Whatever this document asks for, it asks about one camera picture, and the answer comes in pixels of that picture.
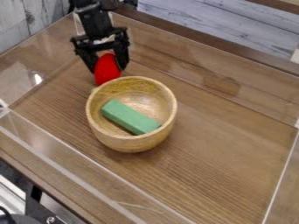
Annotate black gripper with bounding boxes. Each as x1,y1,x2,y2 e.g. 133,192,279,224
69,27,129,73

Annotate red knitted apple toy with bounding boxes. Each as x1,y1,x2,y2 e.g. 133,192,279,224
93,53,121,85

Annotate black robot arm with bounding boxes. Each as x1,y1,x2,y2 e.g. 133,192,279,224
69,0,129,73

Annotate wooden bowl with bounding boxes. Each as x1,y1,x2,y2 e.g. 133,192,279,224
85,76,177,153

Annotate green rectangular block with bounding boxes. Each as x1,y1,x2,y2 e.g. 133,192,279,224
100,100,161,135

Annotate clear acrylic tray walls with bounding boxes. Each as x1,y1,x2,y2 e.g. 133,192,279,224
0,12,299,224

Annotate black table frame bracket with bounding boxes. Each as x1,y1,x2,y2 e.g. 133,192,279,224
24,185,66,224

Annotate black cable bottom left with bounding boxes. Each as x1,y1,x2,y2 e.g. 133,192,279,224
0,205,18,224

